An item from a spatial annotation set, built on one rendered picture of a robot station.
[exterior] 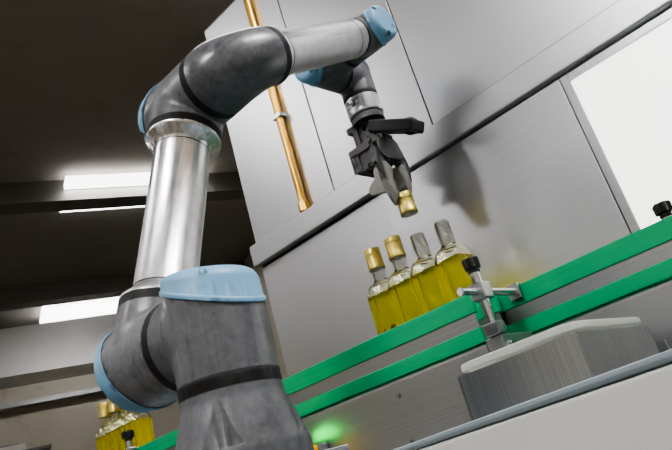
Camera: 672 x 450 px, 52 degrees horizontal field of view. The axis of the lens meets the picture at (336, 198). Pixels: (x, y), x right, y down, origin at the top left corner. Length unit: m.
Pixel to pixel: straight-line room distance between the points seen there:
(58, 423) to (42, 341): 1.94
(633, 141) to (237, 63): 0.69
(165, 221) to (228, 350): 0.28
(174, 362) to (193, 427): 0.08
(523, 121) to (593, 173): 0.18
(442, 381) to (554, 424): 0.92
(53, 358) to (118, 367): 7.93
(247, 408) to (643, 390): 0.58
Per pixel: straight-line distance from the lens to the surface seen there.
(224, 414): 0.75
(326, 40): 1.21
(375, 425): 1.24
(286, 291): 1.82
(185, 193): 1.01
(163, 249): 0.96
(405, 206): 1.36
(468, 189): 1.45
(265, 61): 1.06
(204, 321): 0.77
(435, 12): 1.63
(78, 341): 8.90
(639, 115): 1.32
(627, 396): 0.20
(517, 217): 1.38
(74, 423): 10.54
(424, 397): 1.17
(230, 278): 0.79
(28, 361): 8.81
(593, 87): 1.36
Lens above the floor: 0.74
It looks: 22 degrees up
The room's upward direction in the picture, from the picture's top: 17 degrees counter-clockwise
